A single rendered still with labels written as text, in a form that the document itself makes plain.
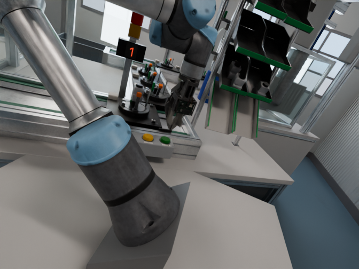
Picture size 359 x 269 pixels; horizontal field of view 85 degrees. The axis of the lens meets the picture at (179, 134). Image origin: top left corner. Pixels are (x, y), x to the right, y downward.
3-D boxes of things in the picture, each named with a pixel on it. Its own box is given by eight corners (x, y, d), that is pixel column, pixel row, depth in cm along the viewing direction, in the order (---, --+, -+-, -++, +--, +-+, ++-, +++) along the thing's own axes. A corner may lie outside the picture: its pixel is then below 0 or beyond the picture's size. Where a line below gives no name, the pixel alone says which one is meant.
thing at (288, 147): (276, 195, 244) (320, 138, 206) (197, 190, 205) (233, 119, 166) (248, 160, 300) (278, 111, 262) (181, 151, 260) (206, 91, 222)
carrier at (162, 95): (176, 112, 112) (183, 91, 106) (134, 103, 103) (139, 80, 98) (168, 96, 132) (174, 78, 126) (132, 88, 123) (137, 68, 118)
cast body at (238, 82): (238, 93, 90) (247, 81, 84) (229, 89, 89) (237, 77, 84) (239, 82, 95) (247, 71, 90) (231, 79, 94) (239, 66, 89)
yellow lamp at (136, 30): (139, 39, 84) (142, 27, 82) (127, 35, 83) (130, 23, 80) (139, 38, 89) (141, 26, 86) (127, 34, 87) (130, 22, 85)
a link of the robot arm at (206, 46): (189, 19, 59) (212, 29, 62) (177, 56, 63) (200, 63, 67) (198, 21, 52) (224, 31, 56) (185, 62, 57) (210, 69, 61)
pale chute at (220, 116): (228, 134, 98) (233, 132, 94) (203, 128, 95) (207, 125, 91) (233, 86, 106) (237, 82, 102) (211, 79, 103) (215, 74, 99)
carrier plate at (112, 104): (161, 131, 86) (162, 127, 85) (103, 121, 78) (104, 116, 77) (154, 108, 106) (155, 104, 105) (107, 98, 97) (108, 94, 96)
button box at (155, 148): (170, 159, 79) (174, 147, 76) (116, 152, 72) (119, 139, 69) (167, 149, 85) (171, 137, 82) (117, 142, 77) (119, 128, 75)
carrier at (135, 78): (168, 96, 132) (174, 78, 126) (132, 87, 123) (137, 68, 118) (162, 85, 152) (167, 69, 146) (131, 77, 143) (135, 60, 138)
